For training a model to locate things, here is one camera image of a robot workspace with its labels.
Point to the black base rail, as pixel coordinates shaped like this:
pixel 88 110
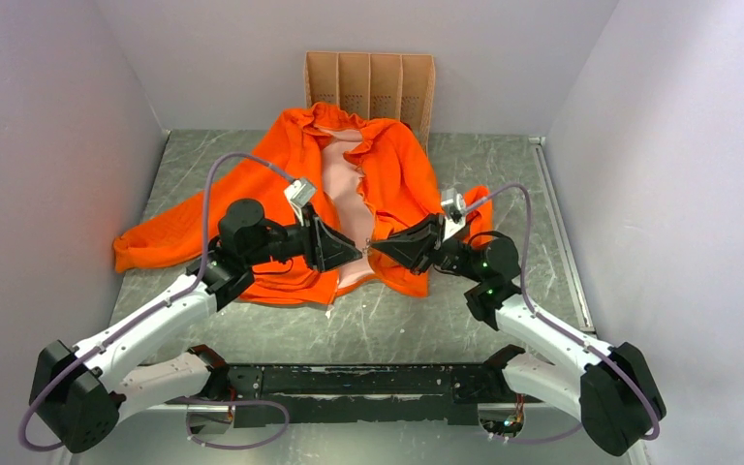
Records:
pixel 454 393

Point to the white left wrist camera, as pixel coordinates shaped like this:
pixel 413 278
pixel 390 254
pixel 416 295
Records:
pixel 300 192

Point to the tan perforated organizer rack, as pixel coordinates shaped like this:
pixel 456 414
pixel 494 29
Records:
pixel 374 85

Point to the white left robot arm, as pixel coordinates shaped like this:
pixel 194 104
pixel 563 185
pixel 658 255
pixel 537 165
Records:
pixel 82 392

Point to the orange jacket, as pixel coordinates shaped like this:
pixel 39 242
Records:
pixel 372 179

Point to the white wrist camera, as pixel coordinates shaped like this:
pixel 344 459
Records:
pixel 454 208
pixel 300 192

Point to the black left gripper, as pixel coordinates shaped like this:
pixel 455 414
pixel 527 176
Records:
pixel 324 248

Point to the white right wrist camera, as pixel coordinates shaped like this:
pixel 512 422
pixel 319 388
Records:
pixel 454 208

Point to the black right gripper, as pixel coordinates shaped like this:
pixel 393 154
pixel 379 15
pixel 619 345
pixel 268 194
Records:
pixel 418 246

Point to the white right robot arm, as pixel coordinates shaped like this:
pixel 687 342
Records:
pixel 609 389

